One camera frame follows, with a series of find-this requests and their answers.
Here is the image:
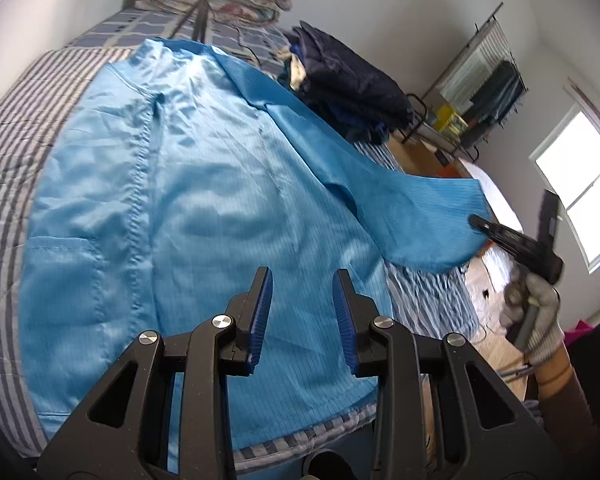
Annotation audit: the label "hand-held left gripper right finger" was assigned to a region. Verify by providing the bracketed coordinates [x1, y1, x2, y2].
[331, 268, 563, 480]

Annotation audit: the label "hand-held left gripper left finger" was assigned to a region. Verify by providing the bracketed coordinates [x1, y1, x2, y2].
[37, 266, 274, 480]

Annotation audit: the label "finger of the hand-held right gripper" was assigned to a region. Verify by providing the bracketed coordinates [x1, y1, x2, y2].
[467, 214, 525, 262]

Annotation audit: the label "light blue work coat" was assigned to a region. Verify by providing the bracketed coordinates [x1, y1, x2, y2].
[17, 36, 493, 453]

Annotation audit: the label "person's right forearm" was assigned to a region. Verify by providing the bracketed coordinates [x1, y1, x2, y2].
[532, 347, 600, 441]

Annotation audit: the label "black clothes rack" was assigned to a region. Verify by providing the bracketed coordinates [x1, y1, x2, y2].
[400, 2, 528, 161]

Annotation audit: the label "dark hanging clothes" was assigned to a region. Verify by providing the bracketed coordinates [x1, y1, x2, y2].
[462, 60, 526, 133]

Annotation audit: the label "pile of dark folded clothes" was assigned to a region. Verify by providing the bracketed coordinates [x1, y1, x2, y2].
[277, 21, 416, 145]

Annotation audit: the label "person's right hand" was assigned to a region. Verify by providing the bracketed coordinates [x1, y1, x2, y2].
[500, 272, 565, 368]

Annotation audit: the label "white lace cover cloth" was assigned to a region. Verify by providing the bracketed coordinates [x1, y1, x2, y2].
[467, 162, 523, 241]

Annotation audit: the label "pink cloth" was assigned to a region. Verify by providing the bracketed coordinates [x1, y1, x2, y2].
[565, 320, 593, 346]

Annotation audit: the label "window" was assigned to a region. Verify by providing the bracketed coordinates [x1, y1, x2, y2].
[527, 80, 600, 273]

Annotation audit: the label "yellow crate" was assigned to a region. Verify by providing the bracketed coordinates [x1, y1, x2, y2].
[432, 104, 468, 133]

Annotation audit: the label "striped hanging cloth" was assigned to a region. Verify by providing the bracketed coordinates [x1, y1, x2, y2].
[437, 25, 511, 106]

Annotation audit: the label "striped bed sheet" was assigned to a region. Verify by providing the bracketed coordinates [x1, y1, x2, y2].
[0, 47, 481, 466]

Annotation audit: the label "black tripod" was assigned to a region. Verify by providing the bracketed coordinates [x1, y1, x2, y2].
[167, 0, 213, 43]

